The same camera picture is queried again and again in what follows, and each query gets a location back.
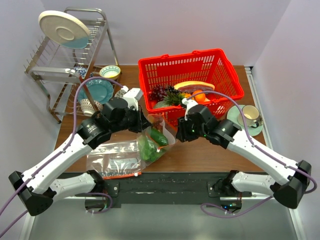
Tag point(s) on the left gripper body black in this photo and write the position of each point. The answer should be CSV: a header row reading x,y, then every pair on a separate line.
x,y
134,120

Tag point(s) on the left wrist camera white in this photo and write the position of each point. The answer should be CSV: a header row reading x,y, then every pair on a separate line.
x,y
132,96

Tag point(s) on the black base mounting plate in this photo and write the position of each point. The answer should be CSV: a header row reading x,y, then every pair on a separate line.
x,y
156,188

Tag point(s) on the teal scalloped plate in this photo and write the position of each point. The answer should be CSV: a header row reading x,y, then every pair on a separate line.
x,y
100,89

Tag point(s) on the toy longan bunch brown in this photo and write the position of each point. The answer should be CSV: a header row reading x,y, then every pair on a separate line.
x,y
158,124

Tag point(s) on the blue patterned white bowl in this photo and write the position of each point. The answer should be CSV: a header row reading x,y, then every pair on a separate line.
x,y
88,109

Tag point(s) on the toy pineapple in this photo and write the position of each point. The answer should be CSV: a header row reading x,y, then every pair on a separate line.
x,y
174,98

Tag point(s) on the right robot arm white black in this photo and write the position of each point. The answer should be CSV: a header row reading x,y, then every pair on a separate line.
x,y
286,180

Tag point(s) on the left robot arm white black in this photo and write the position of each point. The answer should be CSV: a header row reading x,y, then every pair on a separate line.
x,y
40,186

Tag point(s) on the toy dark grapes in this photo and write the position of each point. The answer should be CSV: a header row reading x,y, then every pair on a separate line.
x,y
171,90

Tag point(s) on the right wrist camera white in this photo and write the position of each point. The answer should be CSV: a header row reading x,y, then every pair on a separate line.
x,y
189,103

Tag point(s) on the black white patterned bowl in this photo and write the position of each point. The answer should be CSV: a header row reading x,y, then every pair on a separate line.
x,y
120,93

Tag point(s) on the small blue patterned dish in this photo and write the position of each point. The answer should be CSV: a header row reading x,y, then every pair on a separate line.
x,y
81,71

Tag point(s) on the toy red grapes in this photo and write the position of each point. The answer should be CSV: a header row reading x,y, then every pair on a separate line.
x,y
158,93

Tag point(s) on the yellow rim teal bowl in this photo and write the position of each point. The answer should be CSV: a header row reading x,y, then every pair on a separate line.
x,y
110,72

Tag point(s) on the zip bag red zipper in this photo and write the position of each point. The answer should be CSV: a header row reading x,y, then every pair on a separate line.
x,y
169,131

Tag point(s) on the toy cucumber green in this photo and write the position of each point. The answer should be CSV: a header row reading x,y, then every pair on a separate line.
x,y
158,137

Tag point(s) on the cream speckled mug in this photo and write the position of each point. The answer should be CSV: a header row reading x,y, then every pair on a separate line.
x,y
251,116

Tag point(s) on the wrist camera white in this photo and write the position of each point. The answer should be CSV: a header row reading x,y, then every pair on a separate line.
x,y
189,103
132,96

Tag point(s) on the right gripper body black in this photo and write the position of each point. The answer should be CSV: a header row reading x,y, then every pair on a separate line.
x,y
188,131

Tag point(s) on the mint green saucer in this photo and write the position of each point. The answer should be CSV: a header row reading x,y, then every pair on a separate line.
x,y
232,116

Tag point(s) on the toy meat slice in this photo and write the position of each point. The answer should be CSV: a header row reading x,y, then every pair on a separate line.
x,y
192,86

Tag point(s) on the toy napa cabbage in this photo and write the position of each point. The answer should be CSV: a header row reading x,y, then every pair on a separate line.
x,y
149,150

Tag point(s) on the red plastic shopping basket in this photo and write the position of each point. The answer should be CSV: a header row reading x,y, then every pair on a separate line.
x,y
210,66

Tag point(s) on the metal dish rack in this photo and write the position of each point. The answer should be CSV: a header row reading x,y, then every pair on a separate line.
x,y
52,65

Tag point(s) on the toy orange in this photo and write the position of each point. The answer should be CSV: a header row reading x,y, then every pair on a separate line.
x,y
199,96

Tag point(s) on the large white blue plate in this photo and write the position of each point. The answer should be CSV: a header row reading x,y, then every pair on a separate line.
x,y
64,29

